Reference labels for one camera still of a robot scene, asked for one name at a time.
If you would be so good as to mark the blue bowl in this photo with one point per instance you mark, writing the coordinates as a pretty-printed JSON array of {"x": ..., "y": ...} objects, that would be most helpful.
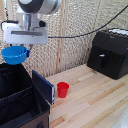
[{"x": 14, "y": 55}]

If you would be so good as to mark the woven wicker screen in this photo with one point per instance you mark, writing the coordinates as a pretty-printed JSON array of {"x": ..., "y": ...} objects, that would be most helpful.
[{"x": 73, "y": 36}]

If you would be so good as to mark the black chest box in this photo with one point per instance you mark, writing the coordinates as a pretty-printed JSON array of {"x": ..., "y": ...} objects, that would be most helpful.
[{"x": 110, "y": 55}]

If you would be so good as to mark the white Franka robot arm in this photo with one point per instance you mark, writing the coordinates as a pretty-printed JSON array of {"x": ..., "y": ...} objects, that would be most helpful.
[{"x": 35, "y": 11}]

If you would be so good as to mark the dark blue box lid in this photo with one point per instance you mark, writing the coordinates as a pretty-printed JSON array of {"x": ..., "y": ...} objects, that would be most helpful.
[{"x": 43, "y": 87}]

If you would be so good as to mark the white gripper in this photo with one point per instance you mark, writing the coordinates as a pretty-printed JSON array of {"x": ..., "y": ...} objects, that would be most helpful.
[{"x": 25, "y": 34}]

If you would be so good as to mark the red plastic cup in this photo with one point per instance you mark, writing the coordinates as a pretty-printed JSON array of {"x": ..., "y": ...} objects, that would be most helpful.
[{"x": 62, "y": 90}]

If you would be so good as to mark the black fabric storage box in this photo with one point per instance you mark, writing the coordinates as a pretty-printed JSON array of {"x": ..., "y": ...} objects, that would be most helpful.
[{"x": 18, "y": 100}]

